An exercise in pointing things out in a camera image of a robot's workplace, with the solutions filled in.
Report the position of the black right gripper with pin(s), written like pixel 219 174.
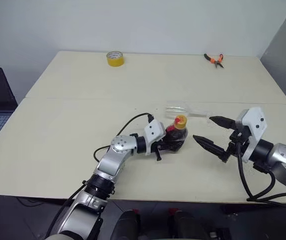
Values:
pixel 238 141

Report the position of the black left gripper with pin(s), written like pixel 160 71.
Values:
pixel 161 146

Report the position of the dark drink bottle yellow neck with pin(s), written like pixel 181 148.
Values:
pixel 179 135

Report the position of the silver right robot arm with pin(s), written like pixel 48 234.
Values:
pixel 280 155

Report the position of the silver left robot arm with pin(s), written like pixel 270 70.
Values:
pixel 117 152

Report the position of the orange black pliers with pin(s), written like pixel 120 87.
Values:
pixel 213 60

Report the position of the dark rounded shape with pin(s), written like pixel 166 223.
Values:
pixel 185 226
pixel 127 226

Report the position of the yellow tape roll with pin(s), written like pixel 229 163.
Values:
pixel 115 61

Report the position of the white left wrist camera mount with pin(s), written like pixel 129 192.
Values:
pixel 154 131

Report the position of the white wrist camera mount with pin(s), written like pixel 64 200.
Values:
pixel 154 131
pixel 256 125

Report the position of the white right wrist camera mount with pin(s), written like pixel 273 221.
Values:
pixel 256 125

